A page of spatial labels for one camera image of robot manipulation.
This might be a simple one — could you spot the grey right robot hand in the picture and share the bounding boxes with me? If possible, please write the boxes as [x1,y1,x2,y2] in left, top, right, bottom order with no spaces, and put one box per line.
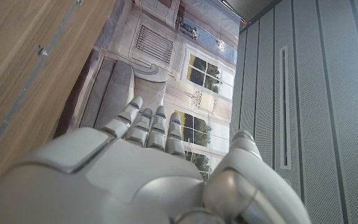
[0,96,312,224]

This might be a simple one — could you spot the printed living room backdrop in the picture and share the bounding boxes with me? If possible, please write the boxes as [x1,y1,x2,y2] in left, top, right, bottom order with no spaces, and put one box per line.
[53,0,242,184]

